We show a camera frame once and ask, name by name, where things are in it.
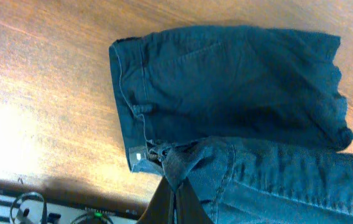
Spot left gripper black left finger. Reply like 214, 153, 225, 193
137, 177, 174, 224

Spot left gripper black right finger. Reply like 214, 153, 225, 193
175, 179, 213, 224

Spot navy blue shorts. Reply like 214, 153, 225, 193
109, 26, 353, 223

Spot black cable loop on base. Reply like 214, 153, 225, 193
9, 191, 48, 224

